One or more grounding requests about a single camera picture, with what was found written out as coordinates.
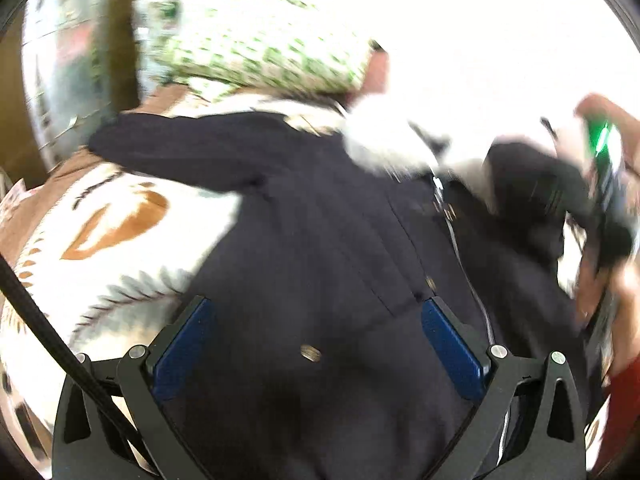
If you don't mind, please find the black coat with fur collar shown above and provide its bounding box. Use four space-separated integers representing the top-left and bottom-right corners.
89 112 600 479

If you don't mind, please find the red sleeve forearm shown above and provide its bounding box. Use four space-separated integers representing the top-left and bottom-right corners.
594 359 640 471

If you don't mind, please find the person right hand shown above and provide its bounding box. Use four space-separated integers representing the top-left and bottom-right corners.
575 94 639 378

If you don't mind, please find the floral leaf pattern blanket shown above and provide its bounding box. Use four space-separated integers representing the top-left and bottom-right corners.
0 84 352 476

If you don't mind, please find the pink headboard cushion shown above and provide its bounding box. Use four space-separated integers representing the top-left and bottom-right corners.
348 50 390 105

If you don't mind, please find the silver wardrobe door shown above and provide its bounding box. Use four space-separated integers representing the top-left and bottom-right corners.
22 0 139 170

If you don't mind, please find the green white patterned pillow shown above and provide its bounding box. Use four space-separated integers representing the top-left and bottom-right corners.
131 0 372 96

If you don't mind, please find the black cable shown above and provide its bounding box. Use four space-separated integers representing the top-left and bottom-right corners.
0 253 151 461

